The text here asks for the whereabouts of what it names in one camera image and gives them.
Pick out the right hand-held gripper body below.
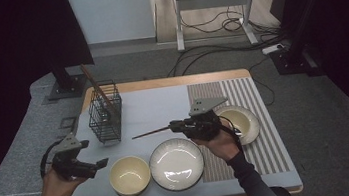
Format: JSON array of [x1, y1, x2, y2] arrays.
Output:
[[177, 94, 235, 145]]

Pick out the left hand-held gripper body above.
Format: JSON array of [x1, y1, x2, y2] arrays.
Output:
[[47, 129, 102, 184]]

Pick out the black wire cutlery basket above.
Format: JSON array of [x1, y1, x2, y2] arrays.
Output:
[[83, 79, 128, 146]]

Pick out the cream bowl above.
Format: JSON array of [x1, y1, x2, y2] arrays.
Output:
[[105, 152, 155, 196], [218, 106, 254, 142]]

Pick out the white plate with dark rim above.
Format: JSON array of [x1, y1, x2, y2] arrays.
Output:
[[146, 134, 209, 195], [213, 101, 264, 150]]

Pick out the person's right hand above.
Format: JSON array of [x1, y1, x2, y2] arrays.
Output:
[[189, 119, 244, 167]]

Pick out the person's left hand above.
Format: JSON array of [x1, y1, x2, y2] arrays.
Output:
[[31, 163, 88, 196]]

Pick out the blue-grey table mat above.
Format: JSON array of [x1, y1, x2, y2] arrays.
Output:
[[41, 71, 305, 196]]

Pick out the brown white striped placemat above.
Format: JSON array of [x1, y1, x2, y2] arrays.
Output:
[[186, 73, 291, 185]]

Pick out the black metal stand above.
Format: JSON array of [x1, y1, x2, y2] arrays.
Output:
[[262, 0, 349, 83], [36, 57, 92, 106]]

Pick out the white power strip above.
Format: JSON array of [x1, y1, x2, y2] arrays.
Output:
[[261, 42, 287, 56]]

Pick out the white desk with metal legs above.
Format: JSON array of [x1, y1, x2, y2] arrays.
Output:
[[164, 0, 301, 55]]

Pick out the left hand-held gripper cable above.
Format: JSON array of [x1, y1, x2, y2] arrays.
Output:
[[36, 139, 69, 180]]

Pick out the hand-held gripper cable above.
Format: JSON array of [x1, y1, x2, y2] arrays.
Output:
[[36, 139, 69, 180], [218, 116, 246, 156]]

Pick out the right hand-held gripper cable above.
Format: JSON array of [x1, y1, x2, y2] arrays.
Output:
[[218, 116, 246, 156]]

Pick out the dark floor socket frame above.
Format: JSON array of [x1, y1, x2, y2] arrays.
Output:
[[55, 115, 81, 140]]

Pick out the thin black floor cable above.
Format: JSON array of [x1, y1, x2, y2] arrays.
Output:
[[246, 55, 277, 108]]

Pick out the long black floor cables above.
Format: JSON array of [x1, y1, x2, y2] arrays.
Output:
[[162, 32, 293, 79]]

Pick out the tangle of black cables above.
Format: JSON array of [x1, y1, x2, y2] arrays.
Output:
[[177, 0, 284, 45]]

